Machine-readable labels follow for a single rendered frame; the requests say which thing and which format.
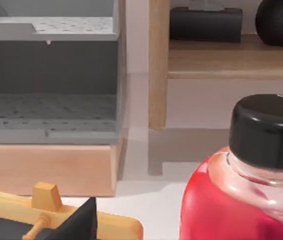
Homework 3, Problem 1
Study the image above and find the black tissue box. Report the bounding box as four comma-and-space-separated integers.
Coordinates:
169, 6, 244, 44

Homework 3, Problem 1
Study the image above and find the grey pierced drawer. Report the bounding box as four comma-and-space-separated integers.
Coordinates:
0, 0, 127, 146

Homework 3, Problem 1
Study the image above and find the round black vase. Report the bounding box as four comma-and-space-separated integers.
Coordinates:
254, 0, 283, 47

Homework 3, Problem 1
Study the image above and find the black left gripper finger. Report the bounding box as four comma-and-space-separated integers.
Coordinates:
20, 196, 99, 240

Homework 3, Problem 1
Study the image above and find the pale wooden drawer front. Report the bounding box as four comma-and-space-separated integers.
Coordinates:
0, 138, 124, 197

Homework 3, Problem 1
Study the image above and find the wooden framed blackboard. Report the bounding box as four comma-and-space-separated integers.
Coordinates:
0, 181, 144, 240

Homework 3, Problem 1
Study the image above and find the wooden open shelf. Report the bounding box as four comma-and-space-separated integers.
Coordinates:
147, 0, 283, 132

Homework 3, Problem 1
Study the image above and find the red bottle with black cap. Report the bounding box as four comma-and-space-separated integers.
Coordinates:
178, 93, 283, 240

